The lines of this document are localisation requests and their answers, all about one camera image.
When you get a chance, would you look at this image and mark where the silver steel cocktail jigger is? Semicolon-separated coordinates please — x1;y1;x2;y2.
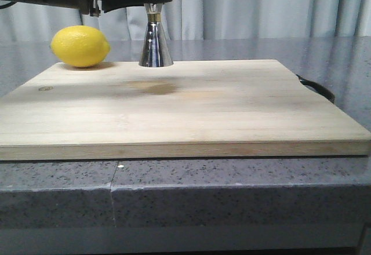
139;3;173;67

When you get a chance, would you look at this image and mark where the yellow lemon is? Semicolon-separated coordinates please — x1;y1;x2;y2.
50;25;111;68

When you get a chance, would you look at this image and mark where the grey pleated curtain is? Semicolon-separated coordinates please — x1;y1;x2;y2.
1;0;370;42

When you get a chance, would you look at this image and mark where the light wooden cutting board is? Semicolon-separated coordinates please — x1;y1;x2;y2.
1;60;370;161

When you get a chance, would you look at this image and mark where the black cutting board handle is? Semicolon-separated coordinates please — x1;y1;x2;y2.
296;74;335;104

